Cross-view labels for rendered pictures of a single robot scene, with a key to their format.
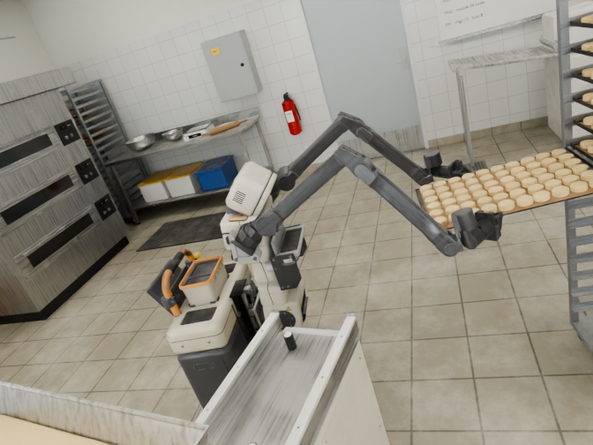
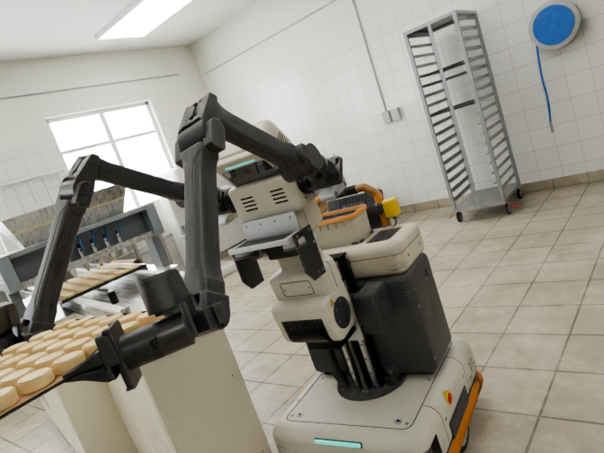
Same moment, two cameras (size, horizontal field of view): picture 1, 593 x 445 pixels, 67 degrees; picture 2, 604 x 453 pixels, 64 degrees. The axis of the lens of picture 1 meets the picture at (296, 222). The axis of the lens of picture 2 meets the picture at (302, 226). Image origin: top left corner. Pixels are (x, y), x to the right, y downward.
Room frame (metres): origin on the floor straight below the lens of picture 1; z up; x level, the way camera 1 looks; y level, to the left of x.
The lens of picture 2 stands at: (2.34, -1.27, 1.24)
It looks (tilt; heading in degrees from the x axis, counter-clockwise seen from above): 10 degrees down; 112
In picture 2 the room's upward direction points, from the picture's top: 19 degrees counter-clockwise
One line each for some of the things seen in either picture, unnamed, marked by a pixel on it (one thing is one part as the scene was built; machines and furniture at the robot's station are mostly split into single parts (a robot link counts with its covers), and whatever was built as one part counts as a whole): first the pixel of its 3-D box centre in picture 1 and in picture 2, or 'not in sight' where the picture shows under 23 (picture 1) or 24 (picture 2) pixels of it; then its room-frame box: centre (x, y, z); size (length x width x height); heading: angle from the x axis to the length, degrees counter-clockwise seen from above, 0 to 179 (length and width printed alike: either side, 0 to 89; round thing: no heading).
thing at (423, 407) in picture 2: not in sight; (380, 405); (1.76, 0.36, 0.16); 0.67 x 0.64 x 0.25; 76
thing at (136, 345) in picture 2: (450, 172); (137, 348); (1.78, -0.70, 1.01); 0.07 x 0.07 x 0.10; 30
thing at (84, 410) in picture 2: not in sight; (106, 354); (0.10, 0.77, 0.42); 1.28 x 0.72 x 0.84; 148
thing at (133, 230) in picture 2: not in sight; (87, 262); (0.51, 0.52, 1.01); 0.72 x 0.33 x 0.34; 58
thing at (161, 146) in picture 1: (193, 168); not in sight; (5.63, 1.04, 0.49); 1.90 x 0.72 x 0.98; 69
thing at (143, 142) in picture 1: (141, 143); not in sight; (5.80, 1.56, 0.95); 0.39 x 0.39 x 0.14
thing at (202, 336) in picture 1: (231, 328); (358, 297); (1.79, 0.45, 0.59); 0.55 x 0.34 x 0.83; 166
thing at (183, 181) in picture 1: (187, 179); not in sight; (5.68, 1.18, 0.36); 0.46 x 0.38 x 0.26; 159
